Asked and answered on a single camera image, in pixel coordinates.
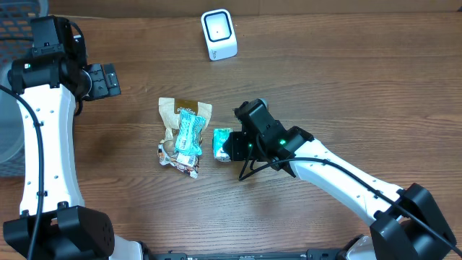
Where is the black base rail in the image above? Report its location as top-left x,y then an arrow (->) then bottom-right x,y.
149,248 -> 341,260

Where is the teal snack pack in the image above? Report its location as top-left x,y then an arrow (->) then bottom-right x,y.
175,110 -> 206,155

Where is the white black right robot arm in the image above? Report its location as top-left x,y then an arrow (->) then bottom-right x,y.
212,99 -> 461,260

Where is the white barcode scanner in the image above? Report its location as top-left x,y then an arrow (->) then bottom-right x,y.
201,9 -> 237,61

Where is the green white tissue pack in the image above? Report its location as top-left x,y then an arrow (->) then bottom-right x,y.
212,128 -> 232,163

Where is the yellow liquid bottle grey cap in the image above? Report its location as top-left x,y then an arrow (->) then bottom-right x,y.
259,98 -> 269,109

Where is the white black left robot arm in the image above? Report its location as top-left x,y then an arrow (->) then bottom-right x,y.
3,16 -> 149,259

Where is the beige brown snack pouch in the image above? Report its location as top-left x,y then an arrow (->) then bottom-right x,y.
157,97 -> 212,178

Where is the grey plastic mesh basket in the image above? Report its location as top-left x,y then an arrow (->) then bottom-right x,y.
1,0 -> 49,177

